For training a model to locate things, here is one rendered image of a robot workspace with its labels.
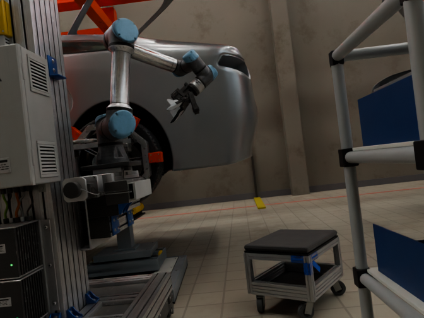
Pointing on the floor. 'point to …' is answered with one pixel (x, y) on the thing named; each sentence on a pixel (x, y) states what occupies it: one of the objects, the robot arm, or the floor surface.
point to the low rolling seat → (294, 267)
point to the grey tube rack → (385, 157)
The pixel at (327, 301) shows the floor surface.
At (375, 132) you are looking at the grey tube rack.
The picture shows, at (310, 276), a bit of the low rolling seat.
